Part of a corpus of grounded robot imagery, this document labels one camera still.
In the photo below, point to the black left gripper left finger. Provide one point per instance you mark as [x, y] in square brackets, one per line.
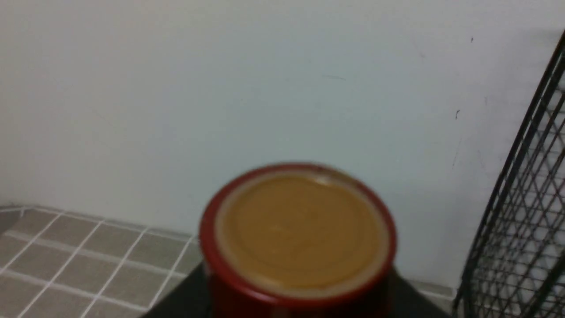
[189, 299]

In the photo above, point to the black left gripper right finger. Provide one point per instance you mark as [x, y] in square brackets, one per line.
[407, 302]

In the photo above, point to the dark soy sauce bottle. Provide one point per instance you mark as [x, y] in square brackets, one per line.
[298, 240]

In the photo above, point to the black wire mesh shelf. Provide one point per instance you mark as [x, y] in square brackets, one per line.
[515, 268]

